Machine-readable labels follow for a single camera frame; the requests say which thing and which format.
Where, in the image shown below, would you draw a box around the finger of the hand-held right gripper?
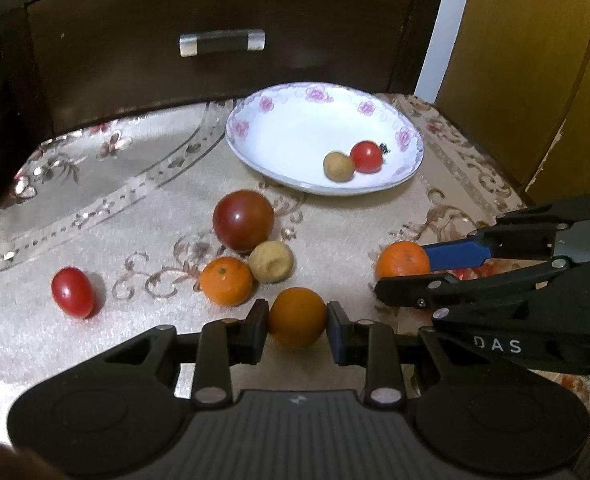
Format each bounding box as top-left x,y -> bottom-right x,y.
374,259 -> 572,312
421,194 -> 590,272

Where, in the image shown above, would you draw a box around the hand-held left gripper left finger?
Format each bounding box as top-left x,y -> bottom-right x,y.
105,299 -> 270,407

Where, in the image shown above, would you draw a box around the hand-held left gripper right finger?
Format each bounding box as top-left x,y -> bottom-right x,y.
326,301 -> 457,407

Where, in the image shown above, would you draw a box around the mandarin with green stem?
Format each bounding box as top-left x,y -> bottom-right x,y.
199,256 -> 254,307
375,241 -> 432,283

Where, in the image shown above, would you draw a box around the smooth round orange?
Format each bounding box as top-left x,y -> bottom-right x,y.
268,287 -> 328,350

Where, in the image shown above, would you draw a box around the white floral plate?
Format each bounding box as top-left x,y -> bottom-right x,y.
225,82 -> 424,197

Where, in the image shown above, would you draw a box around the dented brown round fruit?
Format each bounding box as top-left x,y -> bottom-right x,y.
248,240 -> 295,282

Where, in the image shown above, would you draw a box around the large dark red tomato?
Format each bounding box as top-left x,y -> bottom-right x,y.
212,189 -> 276,253

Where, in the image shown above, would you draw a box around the round red cherry tomato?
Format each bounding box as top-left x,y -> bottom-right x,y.
350,141 -> 386,174

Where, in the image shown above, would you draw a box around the small brown round fruit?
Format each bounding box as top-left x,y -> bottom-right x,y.
323,151 -> 356,182

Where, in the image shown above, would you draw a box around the beige floral tablecloth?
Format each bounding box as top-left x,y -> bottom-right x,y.
0,92 -> 590,480

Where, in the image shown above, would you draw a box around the oval red cherry tomato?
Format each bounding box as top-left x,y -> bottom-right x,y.
51,267 -> 96,319

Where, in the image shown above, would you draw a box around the yellow wooden cabinet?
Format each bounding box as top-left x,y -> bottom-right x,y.
437,0 -> 590,207

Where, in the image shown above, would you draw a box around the dark wooden drawer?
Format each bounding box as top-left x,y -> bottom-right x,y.
25,0 -> 418,133

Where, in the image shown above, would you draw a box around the dark wooden nightstand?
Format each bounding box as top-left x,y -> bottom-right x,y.
0,0 -> 449,137

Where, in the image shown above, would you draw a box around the silver and black drawer handle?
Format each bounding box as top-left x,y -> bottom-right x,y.
179,29 -> 266,57

